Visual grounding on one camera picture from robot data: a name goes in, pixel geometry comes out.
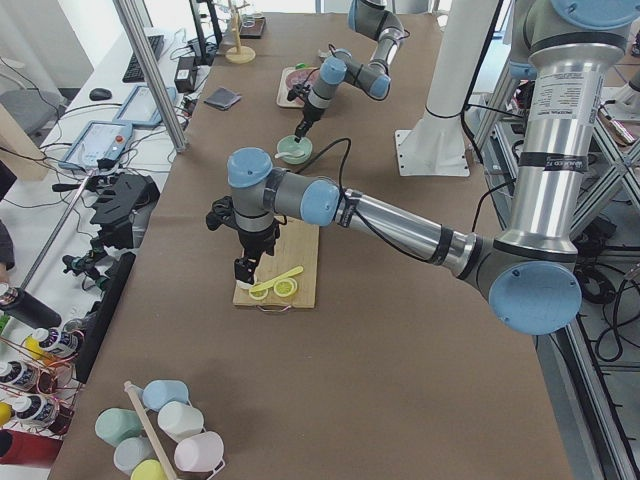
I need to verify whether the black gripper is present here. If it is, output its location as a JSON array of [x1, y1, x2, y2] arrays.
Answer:
[[205, 196, 280, 283], [287, 84, 325, 143]]

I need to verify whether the white ceramic spoon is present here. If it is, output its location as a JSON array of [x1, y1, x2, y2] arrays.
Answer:
[[274, 152, 298, 159]]

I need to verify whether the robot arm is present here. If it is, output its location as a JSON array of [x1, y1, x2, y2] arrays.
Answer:
[[205, 1, 639, 335], [287, 1, 408, 142]]

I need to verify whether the mint green bowl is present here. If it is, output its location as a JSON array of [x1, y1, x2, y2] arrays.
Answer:
[[276, 135, 313, 165]]

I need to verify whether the pink bowl of ice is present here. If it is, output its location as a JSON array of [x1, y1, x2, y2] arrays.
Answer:
[[285, 68, 319, 107]]

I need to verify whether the lemon slice upper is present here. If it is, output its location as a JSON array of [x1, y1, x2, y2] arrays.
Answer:
[[248, 290, 269, 301]]

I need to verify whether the cream plastic tray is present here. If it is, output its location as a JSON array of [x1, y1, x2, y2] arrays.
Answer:
[[276, 67, 303, 109]]

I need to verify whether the bamboo cutting board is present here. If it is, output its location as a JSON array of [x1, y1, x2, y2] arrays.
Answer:
[[232, 217, 319, 309]]

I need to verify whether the lemon slice stack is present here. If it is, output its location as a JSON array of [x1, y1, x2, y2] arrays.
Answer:
[[273, 277, 298, 298]]

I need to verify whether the yellow plastic knife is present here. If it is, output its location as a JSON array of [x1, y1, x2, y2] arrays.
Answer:
[[248, 265, 304, 293]]

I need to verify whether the grey folded cloth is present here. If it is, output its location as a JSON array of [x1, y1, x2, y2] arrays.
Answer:
[[204, 87, 242, 111]]

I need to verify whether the wooden cup tree stand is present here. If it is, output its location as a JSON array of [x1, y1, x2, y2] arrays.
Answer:
[[225, 1, 256, 64]]

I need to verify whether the black framed tray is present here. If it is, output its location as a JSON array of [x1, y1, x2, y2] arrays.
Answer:
[[240, 15, 266, 39]]

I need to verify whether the teach pendant tablet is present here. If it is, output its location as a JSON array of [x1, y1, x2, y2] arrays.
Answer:
[[113, 84, 162, 128], [58, 121, 133, 175]]

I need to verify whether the black keyboard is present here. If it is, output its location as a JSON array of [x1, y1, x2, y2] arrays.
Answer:
[[122, 34, 166, 84]]

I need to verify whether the black computer mouse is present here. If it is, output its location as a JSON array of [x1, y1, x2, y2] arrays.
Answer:
[[89, 88, 112, 101]]

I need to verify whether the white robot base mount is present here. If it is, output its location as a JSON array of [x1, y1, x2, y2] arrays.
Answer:
[[395, 0, 502, 177]]

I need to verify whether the aluminium frame post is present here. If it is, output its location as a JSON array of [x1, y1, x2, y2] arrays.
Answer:
[[113, 0, 187, 153]]

